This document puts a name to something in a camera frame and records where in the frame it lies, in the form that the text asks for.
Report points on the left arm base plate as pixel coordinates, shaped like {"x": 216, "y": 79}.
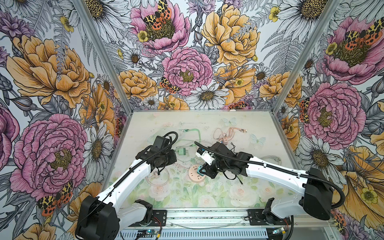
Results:
{"x": 158, "y": 218}

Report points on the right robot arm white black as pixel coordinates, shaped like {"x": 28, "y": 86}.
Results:
{"x": 312, "y": 193}

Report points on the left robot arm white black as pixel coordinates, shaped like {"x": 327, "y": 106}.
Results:
{"x": 101, "y": 217}

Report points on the green circuit board right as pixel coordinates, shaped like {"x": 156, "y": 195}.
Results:
{"x": 279, "y": 231}

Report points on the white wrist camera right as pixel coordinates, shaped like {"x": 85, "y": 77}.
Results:
{"x": 205, "y": 156}

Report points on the pink charger adapter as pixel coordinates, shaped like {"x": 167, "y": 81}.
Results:
{"x": 225, "y": 140}

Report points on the round pink power socket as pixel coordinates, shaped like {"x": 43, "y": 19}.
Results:
{"x": 194, "y": 176}

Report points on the teal charger adapter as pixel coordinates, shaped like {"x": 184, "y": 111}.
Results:
{"x": 201, "y": 172}

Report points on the green circuit board left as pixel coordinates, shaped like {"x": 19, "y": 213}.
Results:
{"x": 147, "y": 233}

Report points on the green circuit board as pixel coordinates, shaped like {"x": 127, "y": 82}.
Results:
{"x": 147, "y": 233}
{"x": 279, "y": 231}

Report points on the green charger adapter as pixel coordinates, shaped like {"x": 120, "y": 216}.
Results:
{"x": 182, "y": 151}

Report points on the aluminium front rail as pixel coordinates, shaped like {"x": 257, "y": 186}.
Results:
{"x": 228, "y": 218}

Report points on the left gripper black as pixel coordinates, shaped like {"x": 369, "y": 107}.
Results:
{"x": 173, "y": 159}

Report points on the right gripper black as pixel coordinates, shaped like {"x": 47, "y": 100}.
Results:
{"x": 210, "y": 173}

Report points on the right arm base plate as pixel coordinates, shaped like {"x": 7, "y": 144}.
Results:
{"x": 256, "y": 217}

